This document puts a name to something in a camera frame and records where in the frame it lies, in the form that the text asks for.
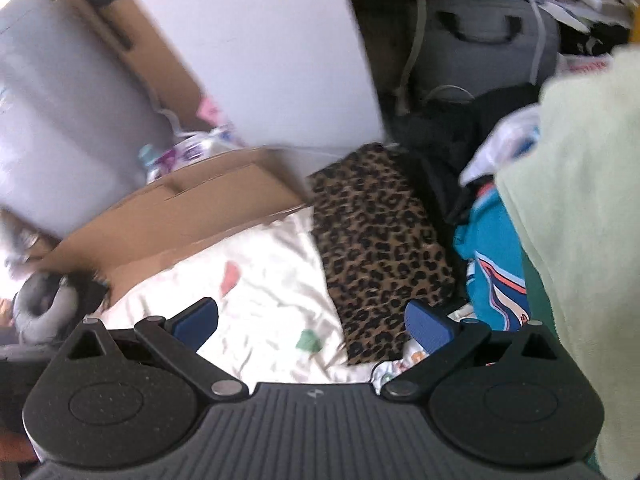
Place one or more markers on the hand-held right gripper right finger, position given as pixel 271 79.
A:
pixel 425 325

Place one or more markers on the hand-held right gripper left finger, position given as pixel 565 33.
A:
pixel 197 320

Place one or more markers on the leopard print garment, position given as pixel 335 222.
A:
pixel 370 240

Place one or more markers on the pile of black clothes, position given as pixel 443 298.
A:
pixel 440 135

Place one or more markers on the white printed cloth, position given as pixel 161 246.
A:
pixel 395 367

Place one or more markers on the white printed blanket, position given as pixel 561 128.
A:
pixel 270 280

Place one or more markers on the teal garment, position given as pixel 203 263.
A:
pixel 490 240

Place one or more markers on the brown cardboard sheet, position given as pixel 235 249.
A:
pixel 175 210

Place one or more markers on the black lace cloth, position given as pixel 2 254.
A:
pixel 87 290

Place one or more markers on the purple printed plastic bag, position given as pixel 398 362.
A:
pixel 190 152

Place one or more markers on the light green cloth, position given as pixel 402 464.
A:
pixel 585 210

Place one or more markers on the white plastic bag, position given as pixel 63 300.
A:
pixel 505 140

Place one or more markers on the grey panel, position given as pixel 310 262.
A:
pixel 60 135

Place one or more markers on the upright cardboard box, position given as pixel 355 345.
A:
pixel 150 60

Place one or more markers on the grey bag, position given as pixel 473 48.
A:
pixel 480 60

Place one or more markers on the white panel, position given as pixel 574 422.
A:
pixel 260 50

